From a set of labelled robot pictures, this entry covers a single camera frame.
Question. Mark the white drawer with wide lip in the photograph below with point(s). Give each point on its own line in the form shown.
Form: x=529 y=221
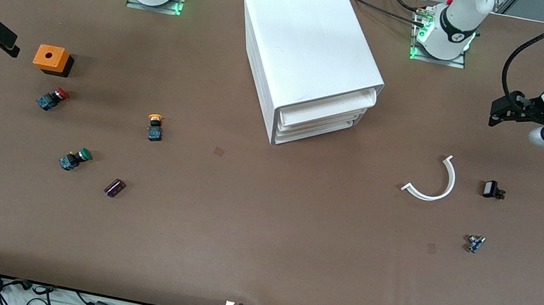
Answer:
x=329 y=108

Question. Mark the white drawer cabinet shell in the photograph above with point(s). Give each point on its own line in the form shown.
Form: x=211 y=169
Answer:
x=312 y=43

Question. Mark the small black rocker switch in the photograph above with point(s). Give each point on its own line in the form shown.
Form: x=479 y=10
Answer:
x=490 y=189

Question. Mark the small brown tape patch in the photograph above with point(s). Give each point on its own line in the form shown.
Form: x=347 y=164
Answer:
x=219 y=151

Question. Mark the dark purple cylindrical capacitor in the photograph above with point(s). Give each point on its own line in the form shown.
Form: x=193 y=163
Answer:
x=114 y=188

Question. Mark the small blue electronic component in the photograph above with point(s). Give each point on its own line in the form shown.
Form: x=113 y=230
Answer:
x=475 y=244

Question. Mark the white curved plastic strip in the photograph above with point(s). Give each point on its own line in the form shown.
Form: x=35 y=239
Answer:
x=450 y=182

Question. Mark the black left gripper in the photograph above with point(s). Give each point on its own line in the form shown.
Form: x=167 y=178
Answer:
x=532 y=106

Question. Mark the white plastic drawer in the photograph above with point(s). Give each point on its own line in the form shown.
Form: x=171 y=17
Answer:
x=308 y=135
x=328 y=127

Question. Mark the red push button switch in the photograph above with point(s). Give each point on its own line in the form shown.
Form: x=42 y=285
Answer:
x=50 y=100

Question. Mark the yellow push button switch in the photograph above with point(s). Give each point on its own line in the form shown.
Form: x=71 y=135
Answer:
x=154 y=130

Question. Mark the orange button enclosure box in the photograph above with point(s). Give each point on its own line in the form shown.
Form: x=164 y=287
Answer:
x=50 y=57

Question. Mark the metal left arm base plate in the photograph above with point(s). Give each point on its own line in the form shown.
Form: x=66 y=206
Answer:
x=436 y=59

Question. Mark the green push button switch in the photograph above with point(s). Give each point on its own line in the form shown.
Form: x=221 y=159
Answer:
x=72 y=160

